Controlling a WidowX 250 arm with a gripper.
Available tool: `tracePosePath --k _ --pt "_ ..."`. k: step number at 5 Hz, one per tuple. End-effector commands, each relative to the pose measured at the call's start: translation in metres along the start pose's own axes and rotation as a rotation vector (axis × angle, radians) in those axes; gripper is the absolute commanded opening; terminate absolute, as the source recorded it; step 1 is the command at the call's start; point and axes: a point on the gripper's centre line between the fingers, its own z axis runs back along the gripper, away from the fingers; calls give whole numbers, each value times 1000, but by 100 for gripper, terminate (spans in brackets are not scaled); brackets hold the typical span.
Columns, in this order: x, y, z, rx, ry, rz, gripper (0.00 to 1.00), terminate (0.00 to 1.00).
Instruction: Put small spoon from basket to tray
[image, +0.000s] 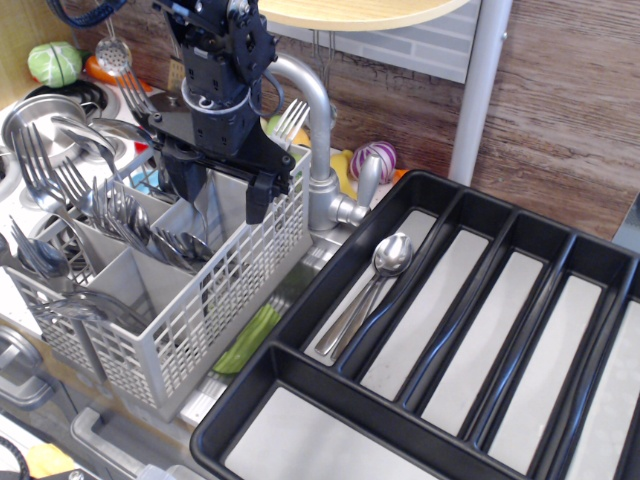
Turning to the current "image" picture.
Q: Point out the grey plastic cutlery basket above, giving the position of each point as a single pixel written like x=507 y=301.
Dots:
x=188 y=319

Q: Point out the steel pot lid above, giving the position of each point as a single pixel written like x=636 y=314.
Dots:
x=40 y=110

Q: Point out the round wooden shelf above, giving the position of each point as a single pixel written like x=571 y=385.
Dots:
x=355 y=15

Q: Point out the silver spoon in tray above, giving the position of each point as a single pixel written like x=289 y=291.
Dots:
x=363 y=311
x=391 y=258

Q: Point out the grey metal shelf post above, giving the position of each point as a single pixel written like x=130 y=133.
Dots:
x=490 y=35

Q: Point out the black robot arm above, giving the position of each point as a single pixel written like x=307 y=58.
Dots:
x=226 y=52

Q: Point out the toy yellow banana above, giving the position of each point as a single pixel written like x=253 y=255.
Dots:
x=340 y=162

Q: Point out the large fork at left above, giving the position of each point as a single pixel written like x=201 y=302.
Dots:
x=41 y=183

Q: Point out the fork at basket back corner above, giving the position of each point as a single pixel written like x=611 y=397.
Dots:
x=290 y=123

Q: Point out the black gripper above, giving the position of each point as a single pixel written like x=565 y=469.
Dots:
x=200 y=133

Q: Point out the large serving spoon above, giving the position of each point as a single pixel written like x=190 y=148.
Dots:
x=95 y=137

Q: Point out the hanging small grater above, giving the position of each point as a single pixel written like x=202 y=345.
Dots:
x=176 y=71

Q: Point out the toy green cabbage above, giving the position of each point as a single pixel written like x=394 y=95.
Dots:
x=55 y=64

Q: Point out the yellow toy at bottom left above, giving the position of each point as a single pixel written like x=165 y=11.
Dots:
x=46 y=460

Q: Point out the black cutlery tray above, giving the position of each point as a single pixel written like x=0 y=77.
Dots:
x=508 y=349

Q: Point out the small silver spoon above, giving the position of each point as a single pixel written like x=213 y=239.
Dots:
x=188 y=231

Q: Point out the silver kitchen faucet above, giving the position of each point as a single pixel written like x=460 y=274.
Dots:
x=328 y=205

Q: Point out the green toy vegetable in sink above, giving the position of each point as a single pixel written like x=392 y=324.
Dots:
x=248 y=341

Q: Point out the spoon at basket front left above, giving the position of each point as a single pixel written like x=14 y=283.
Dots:
x=42 y=257

